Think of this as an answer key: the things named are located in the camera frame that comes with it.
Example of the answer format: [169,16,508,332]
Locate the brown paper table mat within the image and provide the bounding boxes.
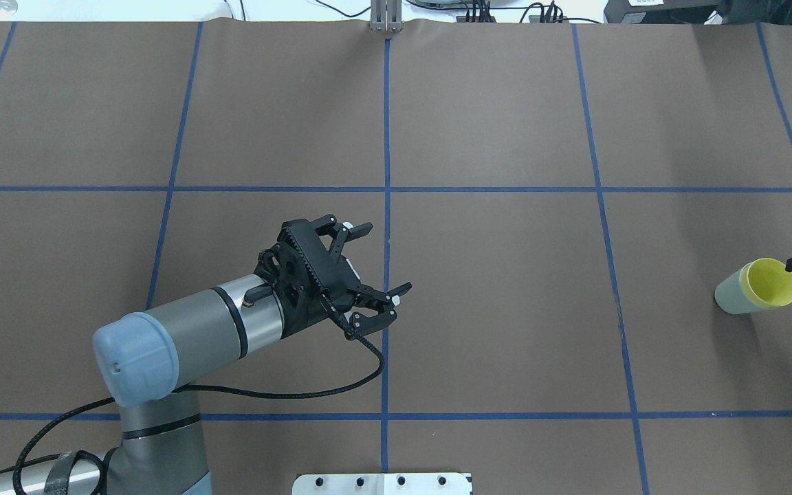
[0,19,792,494]

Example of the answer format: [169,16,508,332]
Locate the yellow plastic cup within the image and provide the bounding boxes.
[738,258,792,310]

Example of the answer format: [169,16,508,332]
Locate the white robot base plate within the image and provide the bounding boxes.
[291,472,474,494]

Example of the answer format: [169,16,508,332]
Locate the clear plastic tape roll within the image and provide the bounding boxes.
[0,0,19,20]

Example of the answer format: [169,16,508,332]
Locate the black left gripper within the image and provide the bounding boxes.
[255,215,413,340]

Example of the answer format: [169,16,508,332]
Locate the aluminium frame post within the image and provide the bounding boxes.
[368,0,404,34]

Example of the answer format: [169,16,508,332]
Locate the black box on table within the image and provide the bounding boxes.
[603,1,722,25]

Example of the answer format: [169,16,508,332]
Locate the black camera cable left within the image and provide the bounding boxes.
[11,296,386,495]

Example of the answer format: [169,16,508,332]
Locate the green plastic cup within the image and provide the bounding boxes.
[714,267,760,314]

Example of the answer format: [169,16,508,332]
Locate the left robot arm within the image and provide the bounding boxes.
[0,215,411,494]

